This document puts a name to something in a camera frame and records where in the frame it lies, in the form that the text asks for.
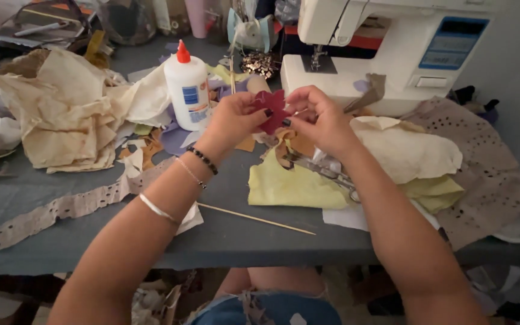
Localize cream fabric piece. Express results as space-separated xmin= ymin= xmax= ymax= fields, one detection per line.
xmin=349 ymin=116 xmax=464 ymax=185

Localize beige eyelet lace strip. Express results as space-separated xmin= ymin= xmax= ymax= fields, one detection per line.
xmin=0 ymin=156 xmax=177 ymax=253

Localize light blue ribbon bag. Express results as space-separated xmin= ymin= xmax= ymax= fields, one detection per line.
xmin=227 ymin=8 xmax=279 ymax=54

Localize thin silver chain bracelet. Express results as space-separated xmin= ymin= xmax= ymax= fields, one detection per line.
xmin=175 ymin=157 xmax=207 ymax=189

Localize long wooden skewer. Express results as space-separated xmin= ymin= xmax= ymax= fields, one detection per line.
xmin=197 ymin=202 xmax=317 ymax=236

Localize beige eyelet fabric sheet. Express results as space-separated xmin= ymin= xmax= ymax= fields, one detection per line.
xmin=400 ymin=96 xmax=520 ymax=251

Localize pale yellow fabric piece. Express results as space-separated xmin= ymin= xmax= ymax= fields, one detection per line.
xmin=247 ymin=159 xmax=466 ymax=215

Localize person's left hand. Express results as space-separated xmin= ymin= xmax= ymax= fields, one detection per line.
xmin=205 ymin=89 xmax=274 ymax=146

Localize brown fabric scraps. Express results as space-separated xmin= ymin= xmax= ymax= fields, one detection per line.
xmin=119 ymin=128 xmax=166 ymax=171

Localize silver bangle bracelet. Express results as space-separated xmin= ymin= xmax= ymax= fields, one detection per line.
xmin=139 ymin=193 xmax=181 ymax=224

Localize person's legs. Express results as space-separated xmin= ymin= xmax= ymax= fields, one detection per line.
xmin=215 ymin=266 xmax=326 ymax=299

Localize white sewing machine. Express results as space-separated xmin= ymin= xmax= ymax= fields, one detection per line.
xmin=280 ymin=0 xmax=500 ymax=117

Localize gold sequin trim pile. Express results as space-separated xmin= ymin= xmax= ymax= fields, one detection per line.
xmin=240 ymin=51 xmax=280 ymax=80

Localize taupe fabric scrap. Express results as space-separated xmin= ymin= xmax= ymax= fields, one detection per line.
xmin=344 ymin=73 xmax=387 ymax=114

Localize tray with papers and pen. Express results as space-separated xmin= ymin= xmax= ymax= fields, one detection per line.
xmin=0 ymin=0 xmax=97 ymax=49

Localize person's right hand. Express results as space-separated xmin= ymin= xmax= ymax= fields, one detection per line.
xmin=282 ymin=85 xmax=364 ymax=156

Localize silver scissors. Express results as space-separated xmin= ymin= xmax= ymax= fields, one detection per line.
xmin=283 ymin=151 xmax=361 ymax=203

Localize pink cup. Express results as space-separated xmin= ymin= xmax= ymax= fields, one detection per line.
xmin=184 ymin=0 xmax=210 ymax=39

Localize person's denim shorts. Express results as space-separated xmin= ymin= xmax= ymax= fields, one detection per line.
xmin=187 ymin=291 xmax=343 ymax=325

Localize dark red fabric flower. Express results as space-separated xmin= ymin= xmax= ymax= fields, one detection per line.
xmin=252 ymin=89 xmax=293 ymax=135

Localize heap of tea-stained fabric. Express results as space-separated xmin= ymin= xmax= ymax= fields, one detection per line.
xmin=0 ymin=47 xmax=172 ymax=174

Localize white glue bottle red cap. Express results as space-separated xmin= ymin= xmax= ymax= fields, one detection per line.
xmin=164 ymin=39 xmax=211 ymax=132

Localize black bead bracelet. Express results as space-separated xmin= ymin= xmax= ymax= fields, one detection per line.
xmin=186 ymin=146 xmax=219 ymax=176

